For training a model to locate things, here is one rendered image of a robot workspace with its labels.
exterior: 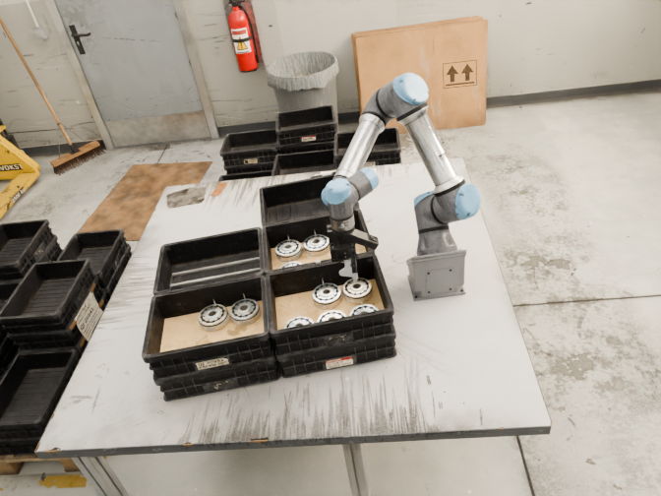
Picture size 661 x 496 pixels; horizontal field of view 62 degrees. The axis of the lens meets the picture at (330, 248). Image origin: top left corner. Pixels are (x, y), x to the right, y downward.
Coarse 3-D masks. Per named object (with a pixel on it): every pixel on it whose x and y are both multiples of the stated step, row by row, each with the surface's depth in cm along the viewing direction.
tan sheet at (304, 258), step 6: (360, 246) 216; (270, 252) 221; (360, 252) 213; (276, 258) 217; (300, 258) 215; (306, 258) 215; (312, 258) 214; (318, 258) 214; (324, 258) 213; (330, 258) 213; (276, 264) 214; (282, 264) 214
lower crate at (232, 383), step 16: (224, 368) 177; (240, 368) 178; (256, 368) 181; (272, 368) 182; (160, 384) 177; (176, 384) 180; (192, 384) 181; (208, 384) 181; (224, 384) 182; (240, 384) 184
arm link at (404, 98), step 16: (400, 80) 182; (416, 80) 184; (384, 96) 188; (400, 96) 182; (416, 96) 182; (384, 112) 191; (400, 112) 185; (416, 112) 184; (416, 128) 186; (432, 128) 187; (416, 144) 189; (432, 144) 187; (432, 160) 188; (448, 160) 189; (432, 176) 191; (448, 176) 189; (448, 192) 189; (464, 192) 187; (448, 208) 191; (464, 208) 187
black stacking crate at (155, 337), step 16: (208, 288) 193; (224, 288) 194; (240, 288) 195; (256, 288) 196; (160, 304) 195; (176, 304) 196; (192, 304) 197; (208, 304) 198; (224, 304) 199; (160, 320) 193; (160, 336) 190; (208, 352) 174; (224, 352) 175; (240, 352) 175; (256, 352) 177; (272, 352) 179; (160, 368) 174; (176, 368) 176; (192, 368) 177; (208, 368) 177
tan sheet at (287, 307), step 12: (276, 300) 198; (288, 300) 197; (300, 300) 196; (312, 300) 195; (372, 300) 191; (276, 312) 193; (288, 312) 192; (300, 312) 191; (312, 312) 191; (324, 312) 190; (348, 312) 188
